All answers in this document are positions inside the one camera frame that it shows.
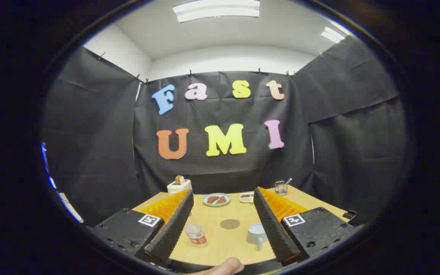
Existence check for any white cup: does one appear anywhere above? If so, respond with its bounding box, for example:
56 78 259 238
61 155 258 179
246 223 268 251

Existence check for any pale green round plate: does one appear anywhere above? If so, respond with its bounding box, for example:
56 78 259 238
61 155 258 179
202 193 231 207

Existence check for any black backdrop cloth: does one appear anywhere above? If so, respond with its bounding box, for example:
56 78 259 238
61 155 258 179
40 36 408 226

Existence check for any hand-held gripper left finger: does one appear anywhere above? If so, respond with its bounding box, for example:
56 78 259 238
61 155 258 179
90 189 194 267

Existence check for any clear plastic juice bottle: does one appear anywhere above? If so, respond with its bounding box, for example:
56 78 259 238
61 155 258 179
184 214 208 248

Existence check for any wooden table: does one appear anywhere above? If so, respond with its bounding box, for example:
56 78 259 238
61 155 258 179
132 186 348 266

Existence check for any small ceiling light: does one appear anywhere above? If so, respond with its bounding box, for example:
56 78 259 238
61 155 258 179
321 26 346 44

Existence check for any white toaster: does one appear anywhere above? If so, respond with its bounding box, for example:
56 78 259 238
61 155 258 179
167 179 193 196

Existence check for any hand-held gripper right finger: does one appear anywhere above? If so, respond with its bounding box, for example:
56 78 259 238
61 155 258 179
253 186 359 267

